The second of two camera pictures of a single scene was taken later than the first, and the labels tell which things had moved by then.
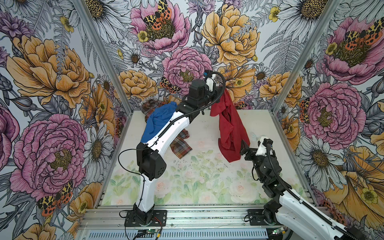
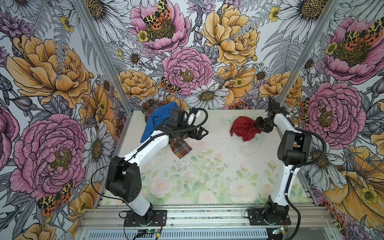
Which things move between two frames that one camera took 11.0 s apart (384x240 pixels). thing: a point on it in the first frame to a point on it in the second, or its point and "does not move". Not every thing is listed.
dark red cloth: (233, 128) to (244, 127)
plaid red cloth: (179, 145) does not move
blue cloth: (157, 118) does not move
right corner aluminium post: (331, 8) does not move
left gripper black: (216, 93) to (198, 136)
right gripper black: (251, 151) to (258, 121)
